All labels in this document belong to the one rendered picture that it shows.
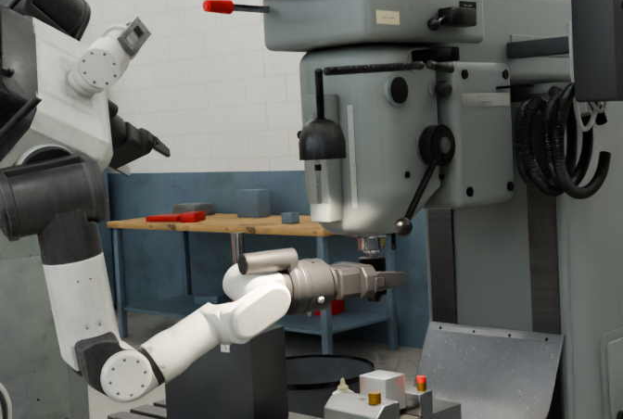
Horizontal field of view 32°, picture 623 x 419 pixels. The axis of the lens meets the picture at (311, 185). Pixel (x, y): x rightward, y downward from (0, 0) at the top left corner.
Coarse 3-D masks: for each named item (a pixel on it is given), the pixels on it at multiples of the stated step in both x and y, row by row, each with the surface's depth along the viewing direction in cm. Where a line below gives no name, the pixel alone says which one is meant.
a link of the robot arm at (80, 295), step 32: (96, 256) 158; (64, 288) 156; (96, 288) 158; (64, 320) 157; (96, 320) 158; (64, 352) 159; (96, 352) 157; (128, 352) 159; (96, 384) 158; (128, 384) 159
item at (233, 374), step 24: (264, 336) 208; (216, 360) 208; (240, 360) 205; (264, 360) 207; (168, 384) 215; (192, 384) 212; (216, 384) 208; (240, 384) 205; (264, 384) 207; (168, 408) 216; (192, 408) 212; (216, 408) 209; (240, 408) 206; (264, 408) 207
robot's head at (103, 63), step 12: (108, 36) 168; (132, 36) 171; (96, 48) 162; (108, 48) 163; (120, 48) 165; (84, 60) 163; (96, 60) 163; (108, 60) 162; (120, 60) 163; (84, 72) 164; (96, 72) 164; (108, 72) 163; (120, 72) 163; (96, 84) 165; (108, 84) 165
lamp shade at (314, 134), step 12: (324, 120) 162; (312, 132) 160; (324, 132) 160; (336, 132) 161; (300, 144) 162; (312, 144) 160; (324, 144) 160; (336, 144) 160; (300, 156) 162; (312, 156) 160; (324, 156) 160; (336, 156) 160
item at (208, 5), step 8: (208, 0) 171; (216, 0) 172; (224, 0) 174; (208, 8) 171; (216, 8) 172; (224, 8) 173; (232, 8) 174; (240, 8) 176; (248, 8) 178; (256, 8) 179; (264, 8) 180
